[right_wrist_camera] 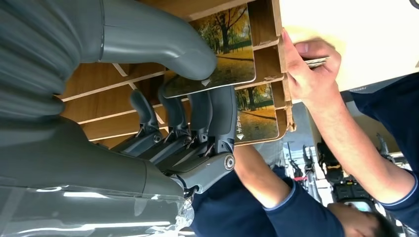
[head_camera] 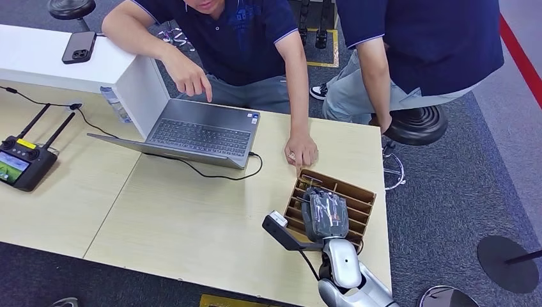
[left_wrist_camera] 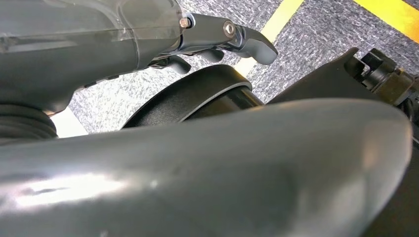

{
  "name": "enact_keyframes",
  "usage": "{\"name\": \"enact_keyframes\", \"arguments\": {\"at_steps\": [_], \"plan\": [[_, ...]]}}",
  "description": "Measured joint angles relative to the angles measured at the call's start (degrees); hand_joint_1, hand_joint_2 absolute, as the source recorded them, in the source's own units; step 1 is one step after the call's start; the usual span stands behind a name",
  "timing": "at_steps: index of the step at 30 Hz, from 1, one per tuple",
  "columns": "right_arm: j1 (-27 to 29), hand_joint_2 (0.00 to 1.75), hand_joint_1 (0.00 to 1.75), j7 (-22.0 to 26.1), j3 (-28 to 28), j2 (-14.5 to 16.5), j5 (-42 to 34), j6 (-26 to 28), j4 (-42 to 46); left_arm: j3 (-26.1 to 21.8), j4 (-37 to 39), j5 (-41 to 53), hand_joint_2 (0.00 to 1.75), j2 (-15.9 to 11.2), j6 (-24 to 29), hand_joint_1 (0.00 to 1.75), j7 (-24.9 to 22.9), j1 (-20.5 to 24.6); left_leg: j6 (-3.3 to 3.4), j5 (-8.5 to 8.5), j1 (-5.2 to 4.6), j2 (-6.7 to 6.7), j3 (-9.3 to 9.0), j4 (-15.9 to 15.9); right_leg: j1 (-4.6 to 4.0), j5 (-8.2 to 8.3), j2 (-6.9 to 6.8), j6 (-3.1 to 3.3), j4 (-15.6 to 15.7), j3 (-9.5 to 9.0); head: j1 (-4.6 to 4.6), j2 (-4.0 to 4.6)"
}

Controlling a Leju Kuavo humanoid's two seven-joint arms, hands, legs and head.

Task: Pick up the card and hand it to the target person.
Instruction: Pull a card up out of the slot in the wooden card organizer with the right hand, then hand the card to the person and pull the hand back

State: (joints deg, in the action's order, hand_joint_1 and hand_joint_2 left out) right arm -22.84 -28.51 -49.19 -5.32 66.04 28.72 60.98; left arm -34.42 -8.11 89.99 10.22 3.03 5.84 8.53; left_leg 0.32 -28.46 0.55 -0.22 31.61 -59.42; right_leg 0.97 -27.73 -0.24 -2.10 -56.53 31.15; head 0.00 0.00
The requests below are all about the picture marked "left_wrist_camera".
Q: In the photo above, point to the black round disc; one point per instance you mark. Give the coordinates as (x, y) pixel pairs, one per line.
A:
(183, 98)

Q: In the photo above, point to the yellow floor tape stripe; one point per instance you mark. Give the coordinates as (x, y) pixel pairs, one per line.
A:
(392, 13)
(278, 21)

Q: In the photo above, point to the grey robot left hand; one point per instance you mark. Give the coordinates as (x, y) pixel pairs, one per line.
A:
(82, 49)

